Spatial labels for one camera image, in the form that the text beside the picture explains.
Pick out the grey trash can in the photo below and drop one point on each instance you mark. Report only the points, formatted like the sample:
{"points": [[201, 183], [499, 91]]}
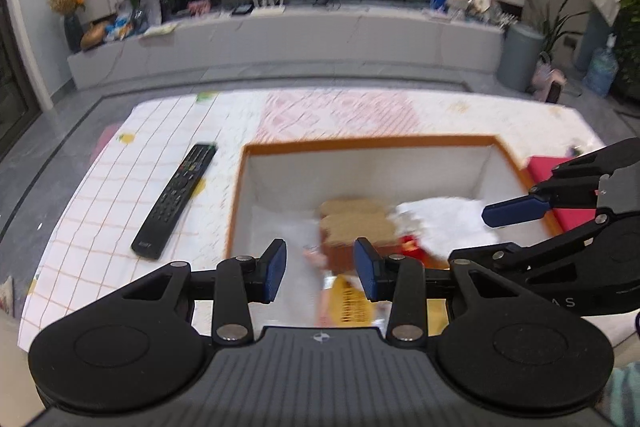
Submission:
{"points": [[520, 59]]}

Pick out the bushy green shelf plant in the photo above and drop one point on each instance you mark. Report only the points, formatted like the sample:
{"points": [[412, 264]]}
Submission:
{"points": [[630, 37]]}

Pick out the black remote control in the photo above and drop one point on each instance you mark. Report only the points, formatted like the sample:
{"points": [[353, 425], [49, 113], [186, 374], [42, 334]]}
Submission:
{"points": [[175, 202]]}

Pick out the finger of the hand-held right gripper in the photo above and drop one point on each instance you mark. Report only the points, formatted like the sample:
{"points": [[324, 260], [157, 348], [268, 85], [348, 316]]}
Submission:
{"points": [[510, 212], [500, 255]]}

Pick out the red strawberry toy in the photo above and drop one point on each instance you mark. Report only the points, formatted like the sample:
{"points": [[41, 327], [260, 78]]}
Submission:
{"points": [[410, 246]]}

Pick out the orange snack packet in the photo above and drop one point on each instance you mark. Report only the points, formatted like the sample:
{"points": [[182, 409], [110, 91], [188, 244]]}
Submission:
{"points": [[350, 302]]}

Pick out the checkered tablecloth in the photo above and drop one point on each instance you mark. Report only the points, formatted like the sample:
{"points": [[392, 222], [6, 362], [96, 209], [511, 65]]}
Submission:
{"points": [[100, 217]]}

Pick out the orange cardboard box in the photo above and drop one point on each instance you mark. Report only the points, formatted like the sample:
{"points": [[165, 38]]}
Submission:
{"points": [[360, 162]]}

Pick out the blue water bottle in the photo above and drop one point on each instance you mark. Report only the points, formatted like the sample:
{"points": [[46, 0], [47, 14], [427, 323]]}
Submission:
{"points": [[600, 69]]}

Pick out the person's teal striped clothing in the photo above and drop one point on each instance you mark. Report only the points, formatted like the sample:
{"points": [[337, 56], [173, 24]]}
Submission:
{"points": [[622, 397]]}

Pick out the marble television cabinet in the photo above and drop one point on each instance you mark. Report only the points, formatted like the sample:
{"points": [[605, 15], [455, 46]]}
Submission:
{"points": [[300, 42]]}

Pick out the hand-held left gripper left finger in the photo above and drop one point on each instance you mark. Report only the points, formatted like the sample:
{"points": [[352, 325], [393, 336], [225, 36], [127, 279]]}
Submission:
{"points": [[275, 269]]}

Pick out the small pink photo card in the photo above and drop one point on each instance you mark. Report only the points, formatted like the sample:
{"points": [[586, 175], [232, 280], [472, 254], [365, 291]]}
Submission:
{"points": [[198, 7]]}

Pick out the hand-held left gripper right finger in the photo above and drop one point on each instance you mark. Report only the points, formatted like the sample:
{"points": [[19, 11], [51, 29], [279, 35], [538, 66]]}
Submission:
{"points": [[365, 269]]}

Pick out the pile of snack bags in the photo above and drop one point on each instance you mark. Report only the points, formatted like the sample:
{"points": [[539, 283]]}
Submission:
{"points": [[120, 28]]}

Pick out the tall leafy floor plant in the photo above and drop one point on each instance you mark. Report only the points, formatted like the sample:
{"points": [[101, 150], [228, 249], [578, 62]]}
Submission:
{"points": [[555, 24]]}

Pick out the bronze gourd ornament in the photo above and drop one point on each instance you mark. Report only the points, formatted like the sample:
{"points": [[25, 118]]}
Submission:
{"points": [[95, 36]]}

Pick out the red storage box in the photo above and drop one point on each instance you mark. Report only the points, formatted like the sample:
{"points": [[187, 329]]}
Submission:
{"points": [[540, 169]]}

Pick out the dried flowers in dark vase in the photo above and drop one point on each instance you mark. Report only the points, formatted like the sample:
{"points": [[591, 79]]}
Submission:
{"points": [[67, 4]]}

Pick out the pink space heater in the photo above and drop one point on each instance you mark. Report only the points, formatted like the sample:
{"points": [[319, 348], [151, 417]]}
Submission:
{"points": [[547, 79]]}

